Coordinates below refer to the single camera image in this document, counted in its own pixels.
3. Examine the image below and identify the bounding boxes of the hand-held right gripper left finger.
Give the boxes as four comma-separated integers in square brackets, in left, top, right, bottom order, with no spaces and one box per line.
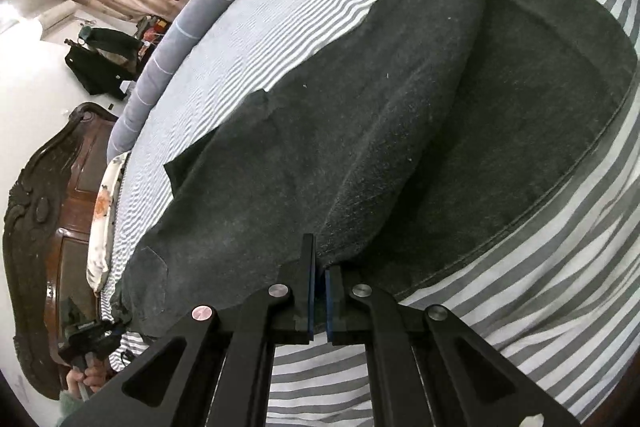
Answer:
[62,234,317,427]

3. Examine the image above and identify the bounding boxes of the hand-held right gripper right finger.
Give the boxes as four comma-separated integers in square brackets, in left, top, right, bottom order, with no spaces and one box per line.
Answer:
[325,264,582,427]

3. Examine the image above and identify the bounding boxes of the dark grey denim pants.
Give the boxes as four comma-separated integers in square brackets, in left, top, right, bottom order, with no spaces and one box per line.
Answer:
[114,0,637,340]

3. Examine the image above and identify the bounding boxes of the person's left forearm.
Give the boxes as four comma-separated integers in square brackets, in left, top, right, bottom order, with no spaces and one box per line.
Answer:
[58,388,92,427]

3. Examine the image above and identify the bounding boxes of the person's left hand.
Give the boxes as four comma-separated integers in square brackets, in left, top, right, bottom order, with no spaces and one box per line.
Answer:
[65,356,109,404]

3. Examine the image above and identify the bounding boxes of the floral pillow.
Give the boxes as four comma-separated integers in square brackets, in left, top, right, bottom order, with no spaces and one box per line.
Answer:
[86,151,132,293]

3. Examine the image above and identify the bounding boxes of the carved dark wooden headboard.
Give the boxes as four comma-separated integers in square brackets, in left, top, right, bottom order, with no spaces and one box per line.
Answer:
[2,102,118,400]

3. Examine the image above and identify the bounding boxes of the hanging black jacket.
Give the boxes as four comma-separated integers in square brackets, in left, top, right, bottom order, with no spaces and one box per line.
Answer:
[64,44,132,102]

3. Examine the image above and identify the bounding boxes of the grey white striped bed sheet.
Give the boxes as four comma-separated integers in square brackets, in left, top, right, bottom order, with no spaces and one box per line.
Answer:
[97,0,640,427]

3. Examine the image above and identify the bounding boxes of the hanging dark green jacket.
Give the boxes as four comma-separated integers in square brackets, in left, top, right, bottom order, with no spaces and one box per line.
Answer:
[77,26,141,68]

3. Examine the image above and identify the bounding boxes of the rolled grey duvet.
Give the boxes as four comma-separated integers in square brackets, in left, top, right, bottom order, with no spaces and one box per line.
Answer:
[106,0,307,154]

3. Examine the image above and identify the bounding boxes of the black cable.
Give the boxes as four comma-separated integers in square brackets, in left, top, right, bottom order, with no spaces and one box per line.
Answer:
[119,347,148,370]

